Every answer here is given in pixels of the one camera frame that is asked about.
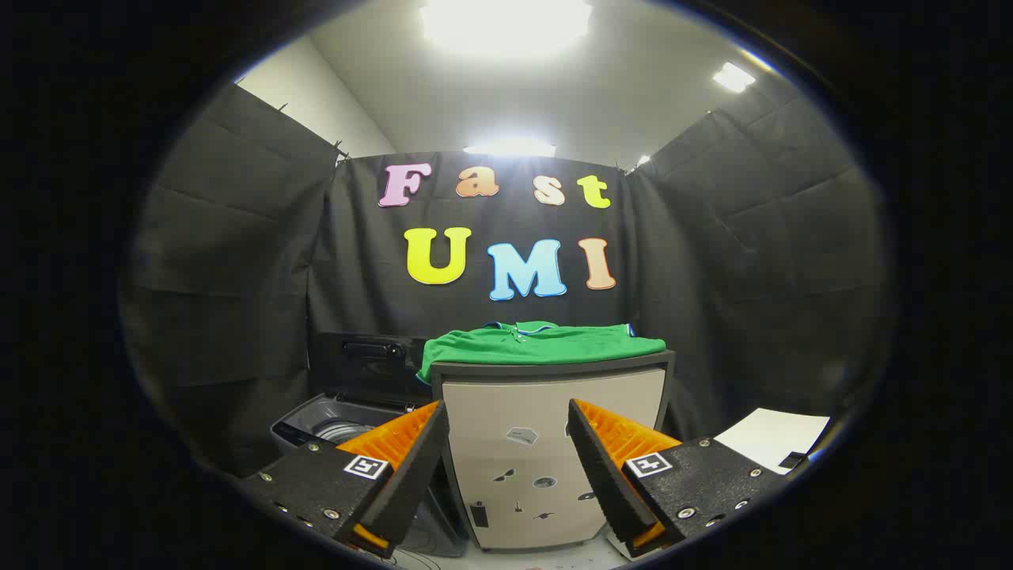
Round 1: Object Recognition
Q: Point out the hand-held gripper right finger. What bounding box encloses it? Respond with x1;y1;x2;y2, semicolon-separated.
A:
567;398;784;560

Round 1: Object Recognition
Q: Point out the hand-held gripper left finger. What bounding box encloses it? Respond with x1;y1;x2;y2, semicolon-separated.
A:
241;400;450;557

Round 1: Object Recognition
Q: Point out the grey washing machine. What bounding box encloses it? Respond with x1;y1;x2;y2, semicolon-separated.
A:
269;392;469;557

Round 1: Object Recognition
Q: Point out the green polo shirt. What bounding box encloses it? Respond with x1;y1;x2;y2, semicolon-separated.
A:
417;321;667;385

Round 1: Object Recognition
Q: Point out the grey cabinet with dark top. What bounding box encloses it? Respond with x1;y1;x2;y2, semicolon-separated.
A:
430;351;677;552

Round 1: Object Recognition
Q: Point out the white flat board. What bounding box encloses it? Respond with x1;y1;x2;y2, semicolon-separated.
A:
715;408;832;474

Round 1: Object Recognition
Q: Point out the black backdrop cloth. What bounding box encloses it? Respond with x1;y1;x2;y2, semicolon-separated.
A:
119;79;895;477

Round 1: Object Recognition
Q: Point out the large ceiling light panel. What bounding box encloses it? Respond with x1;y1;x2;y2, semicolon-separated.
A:
419;0;594;56

